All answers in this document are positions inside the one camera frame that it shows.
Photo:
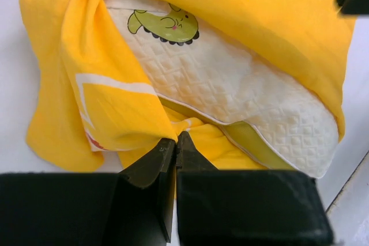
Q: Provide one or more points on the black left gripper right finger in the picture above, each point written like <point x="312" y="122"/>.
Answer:
<point x="245" y="207"/>

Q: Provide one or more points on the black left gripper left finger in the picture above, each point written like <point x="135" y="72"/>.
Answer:
<point x="132" y="207"/>

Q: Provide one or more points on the yellow pillowcase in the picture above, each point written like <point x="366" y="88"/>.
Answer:
<point x="95" y="97"/>

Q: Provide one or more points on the cream quilted pillow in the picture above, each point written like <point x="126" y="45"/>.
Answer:
<point x="265" y="117"/>

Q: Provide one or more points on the aluminium table frame rail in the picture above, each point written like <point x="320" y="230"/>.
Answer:
<point x="352" y="200"/>

